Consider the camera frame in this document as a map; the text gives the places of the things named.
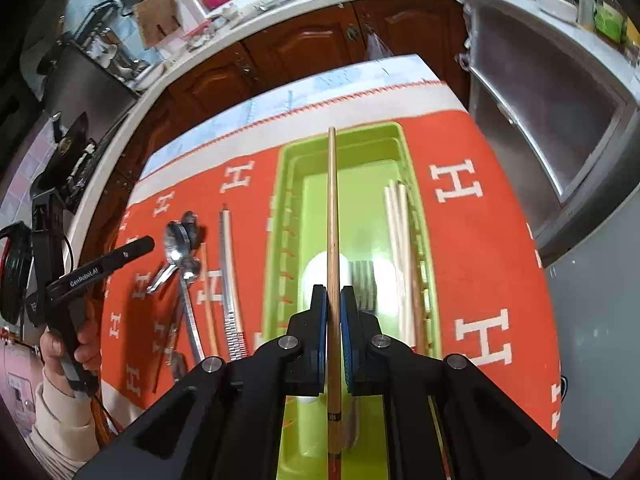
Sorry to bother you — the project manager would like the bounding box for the green plastic tray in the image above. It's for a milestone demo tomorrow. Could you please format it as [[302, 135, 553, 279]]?
[[262, 122, 442, 479]]

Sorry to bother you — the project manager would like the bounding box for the tan wooden chopstick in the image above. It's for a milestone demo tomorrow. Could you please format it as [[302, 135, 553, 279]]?
[[201, 242, 219, 356]]

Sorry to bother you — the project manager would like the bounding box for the light wooden chopstick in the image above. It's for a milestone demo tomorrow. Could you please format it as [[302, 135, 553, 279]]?
[[387, 180, 416, 348]]

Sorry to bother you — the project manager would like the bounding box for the black wok lid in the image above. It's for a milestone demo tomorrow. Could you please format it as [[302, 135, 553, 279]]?
[[29, 112, 98, 214]]

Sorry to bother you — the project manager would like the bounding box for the white chopstick beside steel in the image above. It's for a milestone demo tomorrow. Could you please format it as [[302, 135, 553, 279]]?
[[222, 206, 248, 359]]

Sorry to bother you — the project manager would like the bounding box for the black kettle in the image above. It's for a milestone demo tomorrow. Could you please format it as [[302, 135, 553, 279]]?
[[1, 221, 32, 324]]

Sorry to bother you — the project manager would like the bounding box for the orange H-pattern cloth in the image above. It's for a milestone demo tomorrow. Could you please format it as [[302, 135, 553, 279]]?
[[117, 81, 561, 434]]

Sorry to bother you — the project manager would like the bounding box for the large steel spoon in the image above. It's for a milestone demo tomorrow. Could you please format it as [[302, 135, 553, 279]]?
[[162, 220, 206, 363]]

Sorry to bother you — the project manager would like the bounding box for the dark steel spoon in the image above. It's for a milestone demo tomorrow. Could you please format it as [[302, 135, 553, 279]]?
[[146, 210, 202, 295]]

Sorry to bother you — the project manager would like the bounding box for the brown wooden chopstick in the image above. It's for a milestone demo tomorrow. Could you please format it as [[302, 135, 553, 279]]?
[[326, 127, 342, 480]]

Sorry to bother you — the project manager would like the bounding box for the left hand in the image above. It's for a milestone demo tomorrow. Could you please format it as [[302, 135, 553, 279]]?
[[39, 307, 102, 398]]

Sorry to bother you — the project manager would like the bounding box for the white ceramic spoon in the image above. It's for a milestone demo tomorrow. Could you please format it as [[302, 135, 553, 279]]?
[[298, 251, 352, 406]]

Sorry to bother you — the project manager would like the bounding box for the pale wooden chopstick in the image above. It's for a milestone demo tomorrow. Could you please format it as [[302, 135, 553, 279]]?
[[384, 180, 406, 340]]

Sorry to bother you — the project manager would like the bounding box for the pink rice cooker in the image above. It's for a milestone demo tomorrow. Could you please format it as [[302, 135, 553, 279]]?
[[0, 339, 42, 437]]

